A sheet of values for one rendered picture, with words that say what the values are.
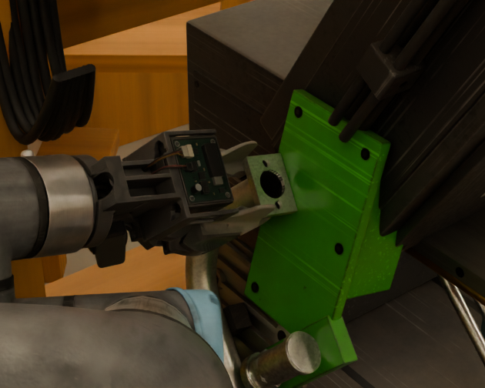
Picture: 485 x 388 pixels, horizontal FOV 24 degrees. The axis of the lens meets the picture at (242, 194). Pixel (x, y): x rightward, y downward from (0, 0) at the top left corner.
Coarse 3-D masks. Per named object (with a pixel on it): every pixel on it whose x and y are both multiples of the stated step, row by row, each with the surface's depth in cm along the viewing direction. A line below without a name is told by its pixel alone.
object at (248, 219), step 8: (240, 208) 96; (248, 208) 92; (256, 208) 92; (264, 208) 92; (272, 208) 93; (232, 216) 93; (240, 216) 93; (248, 216) 94; (256, 216) 94; (264, 216) 95; (200, 224) 93; (208, 224) 93; (216, 224) 94; (224, 224) 94; (232, 224) 95; (240, 224) 95; (248, 224) 96; (256, 224) 96; (208, 232) 93; (216, 232) 94; (224, 232) 94; (240, 232) 95
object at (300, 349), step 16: (288, 336) 97; (304, 336) 98; (272, 352) 99; (288, 352) 96; (304, 352) 97; (240, 368) 102; (256, 368) 100; (272, 368) 98; (288, 368) 97; (304, 368) 96; (256, 384) 101; (272, 384) 100
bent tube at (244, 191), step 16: (256, 160) 98; (272, 160) 99; (256, 176) 97; (272, 176) 100; (240, 192) 99; (256, 192) 97; (272, 192) 100; (288, 192) 99; (224, 208) 101; (288, 208) 98; (192, 256) 106; (208, 256) 106; (192, 272) 106; (208, 272) 106; (192, 288) 107; (208, 288) 106; (224, 320) 106; (224, 336) 106; (224, 352) 105; (240, 384) 104
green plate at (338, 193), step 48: (288, 144) 99; (336, 144) 94; (384, 144) 90; (336, 192) 95; (288, 240) 100; (336, 240) 95; (384, 240) 98; (288, 288) 101; (336, 288) 96; (384, 288) 102
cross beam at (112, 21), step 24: (72, 0) 122; (96, 0) 124; (120, 0) 126; (144, 0) 128; (168, 0) 130; (192, 0) 132; (216, 0) 134; (72, 24) 123; (96, 24) 125; (120, 24) 127; (144, 24) 129; (24, 48) 121
